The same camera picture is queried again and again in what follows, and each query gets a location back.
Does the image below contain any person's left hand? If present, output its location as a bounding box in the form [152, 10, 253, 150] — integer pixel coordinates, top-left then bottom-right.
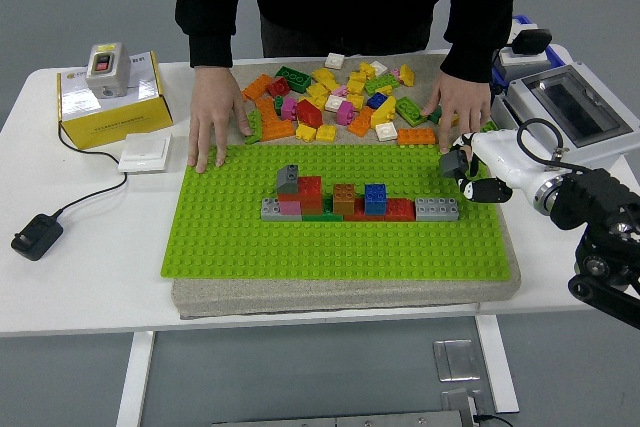
[421, 70, 494, 155]

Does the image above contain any person's right hand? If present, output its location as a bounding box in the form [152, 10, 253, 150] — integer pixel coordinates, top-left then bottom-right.
[188, 65, 254, 174]

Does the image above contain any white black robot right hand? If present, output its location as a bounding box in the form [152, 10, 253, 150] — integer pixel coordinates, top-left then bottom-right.
[446, 129, 551, 204]

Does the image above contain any grey sloped brick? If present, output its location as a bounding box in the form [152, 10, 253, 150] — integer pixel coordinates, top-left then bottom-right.
[439, 149, 471, 179]
[276, 164, 301, 195]

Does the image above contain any green studded baseplate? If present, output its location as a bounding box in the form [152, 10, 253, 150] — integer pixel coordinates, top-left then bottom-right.
[159, 143, 511, 282]

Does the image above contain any orange long brick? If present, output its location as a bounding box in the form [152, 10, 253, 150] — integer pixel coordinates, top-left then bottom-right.
[347, 105, 376, 137]
[396, 126, 437, 145]
[241, 73, 275, 101]

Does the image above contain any large orange brick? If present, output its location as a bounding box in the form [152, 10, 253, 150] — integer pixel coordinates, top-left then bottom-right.
[254, 96, 297, 142]

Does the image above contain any yellow sloped brick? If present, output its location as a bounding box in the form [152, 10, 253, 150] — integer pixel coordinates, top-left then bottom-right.
[370, 95, 397, 130]

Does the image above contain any lime long brick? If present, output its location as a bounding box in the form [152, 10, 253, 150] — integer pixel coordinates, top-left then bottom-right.
[363, 73, 400, 96]

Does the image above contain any dark green long brick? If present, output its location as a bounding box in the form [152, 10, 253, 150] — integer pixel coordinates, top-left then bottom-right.
[275, 65, 312, 94]

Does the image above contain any grey eight-stud brick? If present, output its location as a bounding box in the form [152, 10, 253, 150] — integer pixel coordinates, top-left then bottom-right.
[414, 196, 460, 222]

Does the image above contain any red sloped brick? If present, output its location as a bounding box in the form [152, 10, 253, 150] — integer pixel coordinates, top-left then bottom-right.
[295, 98, 324, 127]

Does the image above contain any red long brick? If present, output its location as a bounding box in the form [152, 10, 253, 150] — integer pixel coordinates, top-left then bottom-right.
[343, 196, 417, 222]

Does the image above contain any grey long brick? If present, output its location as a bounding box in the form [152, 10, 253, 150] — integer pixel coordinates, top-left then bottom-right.
[260, 197, 304, 222]

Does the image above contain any orange-red brick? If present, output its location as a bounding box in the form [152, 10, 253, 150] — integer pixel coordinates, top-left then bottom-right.
[277, 192, 324, 216]

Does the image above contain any brown square brick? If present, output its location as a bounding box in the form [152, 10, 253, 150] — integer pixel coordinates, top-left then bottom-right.
[332, 182, 357, 216]

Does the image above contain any dark green flat brick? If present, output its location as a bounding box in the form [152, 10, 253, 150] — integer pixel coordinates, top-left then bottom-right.
[301, 196, 345, 222]

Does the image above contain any white socket block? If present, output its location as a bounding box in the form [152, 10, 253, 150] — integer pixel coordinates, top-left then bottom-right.
[499, 21, 549, 67]

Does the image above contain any black power adapter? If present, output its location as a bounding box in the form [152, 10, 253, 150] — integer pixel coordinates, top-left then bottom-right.
[512, 28, 554, 56]

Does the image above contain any yellow white cardboard box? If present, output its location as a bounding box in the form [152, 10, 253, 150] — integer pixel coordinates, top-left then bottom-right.
[56, 50, 175, 150]

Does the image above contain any blue plastic bin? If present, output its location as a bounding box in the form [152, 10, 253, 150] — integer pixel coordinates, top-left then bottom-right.
[489, 14, 565, 86]

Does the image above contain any white table leg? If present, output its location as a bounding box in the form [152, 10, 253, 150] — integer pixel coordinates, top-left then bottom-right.
[115, 330, 157, 427]
[473, 315, 521, 414]

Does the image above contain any metal floor plate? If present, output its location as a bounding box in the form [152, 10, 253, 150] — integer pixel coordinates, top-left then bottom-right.
[439, 388, 485, 427]
[432, 339, 481, 382]

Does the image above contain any grey-brown foam mat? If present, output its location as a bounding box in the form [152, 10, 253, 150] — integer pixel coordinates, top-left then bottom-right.
[172, 52, 521, 321]

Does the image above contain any black power plug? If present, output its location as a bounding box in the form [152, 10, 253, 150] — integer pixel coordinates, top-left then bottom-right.
[10, 213, 65, 262]

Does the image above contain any grey enclosure with clear lid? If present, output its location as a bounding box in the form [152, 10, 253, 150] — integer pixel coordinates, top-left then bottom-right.
[492, 62, 640, 171]

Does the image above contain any white wall switch plate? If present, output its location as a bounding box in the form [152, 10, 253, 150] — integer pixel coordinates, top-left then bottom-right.
[117, 133, 174, 174]

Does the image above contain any grey switch box red button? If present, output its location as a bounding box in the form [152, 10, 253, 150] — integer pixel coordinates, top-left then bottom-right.
[84, 42, 130, 100]

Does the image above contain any black plug cord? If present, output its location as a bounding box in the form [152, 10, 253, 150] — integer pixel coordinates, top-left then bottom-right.
[53, 120, 129, 221]

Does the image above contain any black floor cable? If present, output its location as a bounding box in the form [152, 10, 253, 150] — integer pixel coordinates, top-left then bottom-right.
[472, 412, 521, 427]

